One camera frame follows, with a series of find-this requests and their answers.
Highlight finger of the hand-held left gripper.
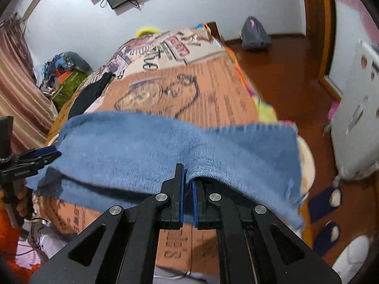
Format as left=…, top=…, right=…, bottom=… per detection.
left=30, top=151, right=62, bottom=170
left=21, top=146, right=57, bottom=160

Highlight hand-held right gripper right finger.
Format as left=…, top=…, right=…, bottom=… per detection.
left=192, top=179, right=342, bottom=284

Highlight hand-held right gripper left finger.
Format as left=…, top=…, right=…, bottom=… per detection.
left=28, top=163, right=185, bottom=284

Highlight blue denim pants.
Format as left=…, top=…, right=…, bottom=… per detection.
left=26, top=111, right=305, bottom=230

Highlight person's left hand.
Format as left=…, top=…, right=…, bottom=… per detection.
left=0, top=180, right=34, bottom=220

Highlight green patterned bag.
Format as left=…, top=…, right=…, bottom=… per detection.
left=53, top=71, right=90, bottom=111

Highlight pink striped curtain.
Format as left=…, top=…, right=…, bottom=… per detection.
left=0, top=16, right=59, bottom=152

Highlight person's orange clothing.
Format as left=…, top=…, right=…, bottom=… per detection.
left=0, top=201, right=45, bottom=284

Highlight black cloth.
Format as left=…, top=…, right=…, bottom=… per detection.
left=69, top=72, right=117, bottom=116

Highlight pink striped cloth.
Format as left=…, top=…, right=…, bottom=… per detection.
left=16, top=222, right=67, bottom=270

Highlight printed blanket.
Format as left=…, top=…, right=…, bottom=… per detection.
left=34, top=25, right=314, bottom=273

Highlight dark blue slipper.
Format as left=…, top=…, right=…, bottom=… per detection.
left=308, top=185, right=344, bottom=223
left=313, top=220, right=341, bottom=257

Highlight yellow pillow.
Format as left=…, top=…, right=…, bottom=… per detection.
left=135, top=27, right=163, bottom=38

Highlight pink toy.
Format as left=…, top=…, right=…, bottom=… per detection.
left=327, top=101, right=341, bottom=122

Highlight wooden bed headboard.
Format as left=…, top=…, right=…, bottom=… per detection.
left=207, top=22, right=226, bottom=41

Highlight white panel with holes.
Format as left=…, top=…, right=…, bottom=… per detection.
left=329, top=39, right=379, bottom=181

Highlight grey backpack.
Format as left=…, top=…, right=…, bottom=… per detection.
left=240, top=16, right=272, bottom=51

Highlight wooden door frame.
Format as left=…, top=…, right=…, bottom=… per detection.
left=299, top=0, right=344, bottom=99

